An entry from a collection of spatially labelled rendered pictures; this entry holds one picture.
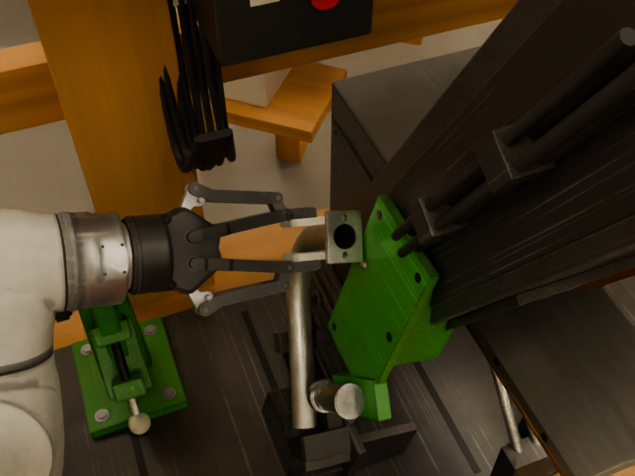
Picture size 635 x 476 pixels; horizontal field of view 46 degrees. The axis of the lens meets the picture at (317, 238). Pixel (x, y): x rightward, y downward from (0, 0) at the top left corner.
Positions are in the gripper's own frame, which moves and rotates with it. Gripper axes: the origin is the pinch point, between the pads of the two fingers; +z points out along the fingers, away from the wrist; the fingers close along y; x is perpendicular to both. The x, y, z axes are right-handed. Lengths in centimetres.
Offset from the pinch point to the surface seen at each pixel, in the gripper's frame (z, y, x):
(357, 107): 10.3, 14.9, 7.7
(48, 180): -4, 19, 203
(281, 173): 70, 16, 171
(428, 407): 21.0, -24.9, 13.0
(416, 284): 4.3, -4.7, -11.8
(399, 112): 14.4, 13.7, 4.9
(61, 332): -21, -13, 46
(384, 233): 4.3, 0.1, -6.6
